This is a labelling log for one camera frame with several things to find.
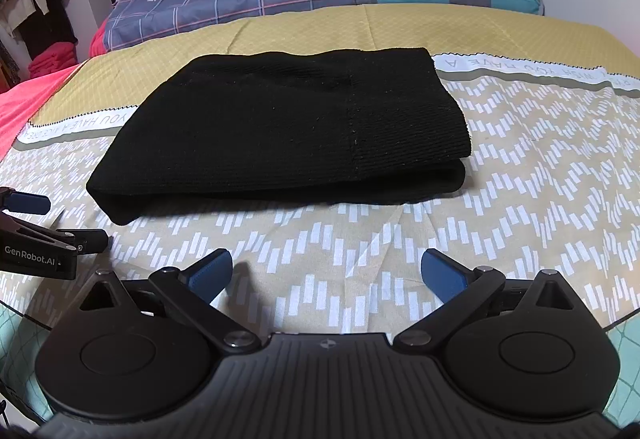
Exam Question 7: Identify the yellow patterned blanket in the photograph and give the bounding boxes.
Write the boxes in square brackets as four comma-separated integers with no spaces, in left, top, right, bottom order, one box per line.
[0,3,640,426]

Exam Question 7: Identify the pink-red bed sheet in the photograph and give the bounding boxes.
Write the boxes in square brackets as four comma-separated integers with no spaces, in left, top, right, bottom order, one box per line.
[0,16,114,161]

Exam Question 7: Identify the black pants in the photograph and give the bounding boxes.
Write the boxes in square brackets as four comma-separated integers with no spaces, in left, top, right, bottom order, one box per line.
[86,47,472,227]

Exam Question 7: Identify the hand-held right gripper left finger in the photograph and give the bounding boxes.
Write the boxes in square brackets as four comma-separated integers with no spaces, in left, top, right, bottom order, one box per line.
[77,248,262,354]

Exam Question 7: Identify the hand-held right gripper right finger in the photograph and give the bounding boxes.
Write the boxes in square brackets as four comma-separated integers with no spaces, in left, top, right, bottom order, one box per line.
[392,248,577,356]

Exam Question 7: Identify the small red folded clothes pile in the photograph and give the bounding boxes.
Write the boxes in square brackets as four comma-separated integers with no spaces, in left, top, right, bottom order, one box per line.
[27,44,77,81]

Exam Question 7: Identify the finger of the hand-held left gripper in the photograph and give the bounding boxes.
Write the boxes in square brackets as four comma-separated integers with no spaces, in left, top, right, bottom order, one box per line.
[54,228,110,255]
[0,186,52,216]

